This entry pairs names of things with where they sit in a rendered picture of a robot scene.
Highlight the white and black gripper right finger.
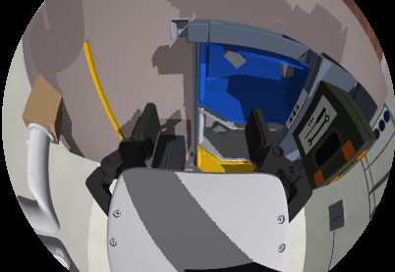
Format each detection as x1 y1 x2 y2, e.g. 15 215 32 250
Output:
245 108 312 223

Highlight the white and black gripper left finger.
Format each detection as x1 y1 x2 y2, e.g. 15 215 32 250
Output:
85 103 160 217

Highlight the yellow vertical bar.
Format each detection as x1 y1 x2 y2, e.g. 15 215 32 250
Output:
84 41 125 140

